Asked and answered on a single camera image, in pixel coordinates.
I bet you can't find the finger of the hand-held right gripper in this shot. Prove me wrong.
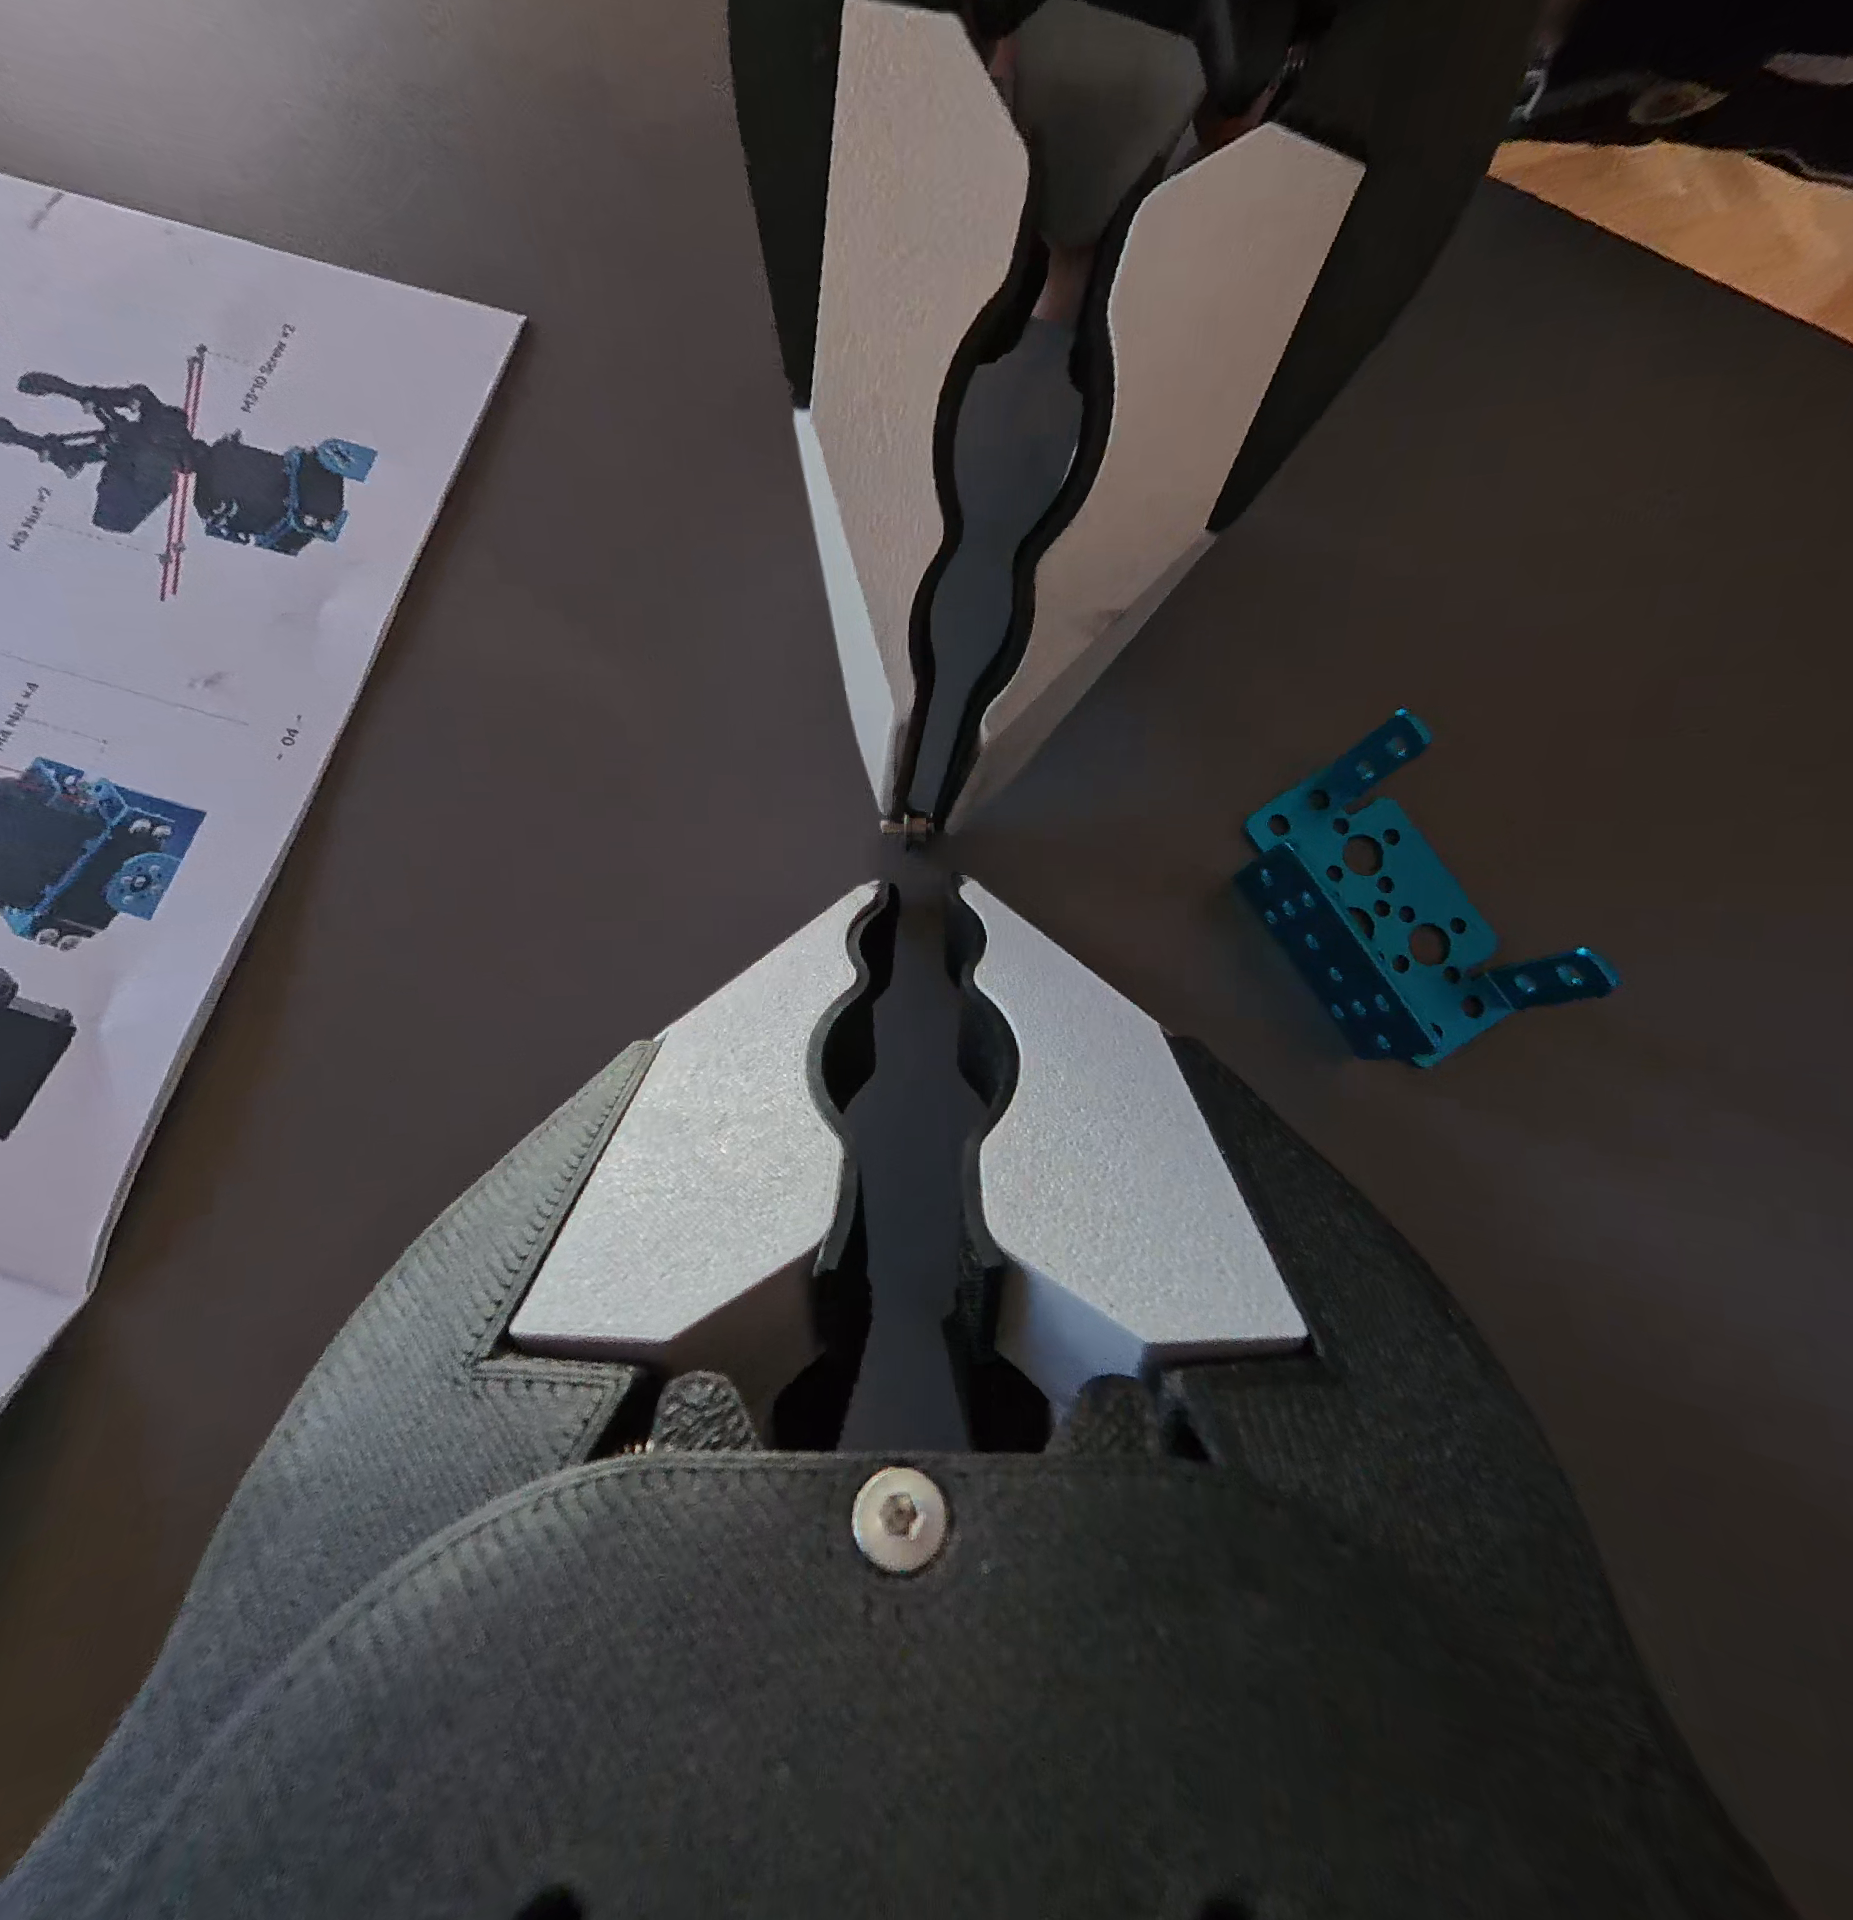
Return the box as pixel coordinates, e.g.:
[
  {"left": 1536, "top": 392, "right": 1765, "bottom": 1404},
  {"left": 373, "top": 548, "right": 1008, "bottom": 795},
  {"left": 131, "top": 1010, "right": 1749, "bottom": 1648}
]
[
  {"left": 939, "top": 145, "right": 1369, "bottom": 829},
  {"left": 793, "top": 0, "right": 1051, "bottom": 823}
]

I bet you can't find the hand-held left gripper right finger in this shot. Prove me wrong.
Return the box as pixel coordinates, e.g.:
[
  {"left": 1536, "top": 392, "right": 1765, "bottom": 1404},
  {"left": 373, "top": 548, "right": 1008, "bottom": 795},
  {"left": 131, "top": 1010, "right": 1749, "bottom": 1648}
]
[{"left": 942, "top": 878, "right": 1312, "bottom": 1440}]

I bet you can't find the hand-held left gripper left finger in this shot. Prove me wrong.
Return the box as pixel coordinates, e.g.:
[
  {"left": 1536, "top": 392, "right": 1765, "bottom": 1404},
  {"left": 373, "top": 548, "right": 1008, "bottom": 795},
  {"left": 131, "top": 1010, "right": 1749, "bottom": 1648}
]
[{"left": 506, "top": 878, "right": 901, "bottom": 1445}]

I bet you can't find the blue perforated metal bracket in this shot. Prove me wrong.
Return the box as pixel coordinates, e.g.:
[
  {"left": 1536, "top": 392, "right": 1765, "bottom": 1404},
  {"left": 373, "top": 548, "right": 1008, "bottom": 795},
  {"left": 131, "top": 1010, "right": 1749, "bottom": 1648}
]
[{"left": 1237, "top": 708, "right": 1621, "bottom": 1071}]

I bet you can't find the dark desk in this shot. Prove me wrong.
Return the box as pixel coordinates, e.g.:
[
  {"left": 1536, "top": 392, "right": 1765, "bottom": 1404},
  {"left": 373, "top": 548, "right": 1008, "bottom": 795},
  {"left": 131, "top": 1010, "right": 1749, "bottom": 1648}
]
[{"left": 0, "top": 0, "right": 1853, "bottom": 1920}]

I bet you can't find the white assembly instruction booklet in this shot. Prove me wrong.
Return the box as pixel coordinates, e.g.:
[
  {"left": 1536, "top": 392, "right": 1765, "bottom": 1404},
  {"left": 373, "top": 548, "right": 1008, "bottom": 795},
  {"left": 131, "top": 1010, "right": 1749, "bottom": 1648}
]
[{"left": 0, "top": 163, "right": 527, "bottom": 1464}]

